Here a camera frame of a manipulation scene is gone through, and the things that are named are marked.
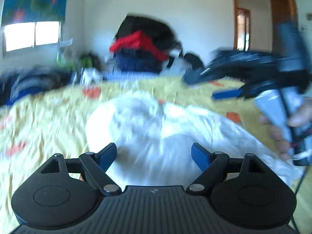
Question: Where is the white quilted down jacket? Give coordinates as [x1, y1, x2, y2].
[86, 91, 302, 189]

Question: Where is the dark clothes pile left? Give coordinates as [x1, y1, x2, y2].
[1, 66, 72, 106]

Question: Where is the black clothes pile right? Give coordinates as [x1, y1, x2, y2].
[109, 14, 204, 74]

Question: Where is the person right hand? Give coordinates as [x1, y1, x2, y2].
[259, 97, 312, 161]

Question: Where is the yellow patterned bedspread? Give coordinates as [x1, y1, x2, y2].
[0, 75, 312, 234]

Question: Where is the green plastic chair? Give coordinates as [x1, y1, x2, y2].
[56, 52, 76, 71]

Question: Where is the red jacket on pile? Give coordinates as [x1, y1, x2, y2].
[109, 31, 168, 62]

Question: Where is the floral white pillow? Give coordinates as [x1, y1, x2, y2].
[56, 38, 73, 53]

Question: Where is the lotus pattern roller blind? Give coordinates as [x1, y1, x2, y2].
[1, 0, 67, 27]

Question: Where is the black cable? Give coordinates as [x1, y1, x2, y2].
[291, 170, 308, 229]

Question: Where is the window with metal frame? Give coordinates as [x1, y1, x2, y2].
[2, 21, 62, 56]

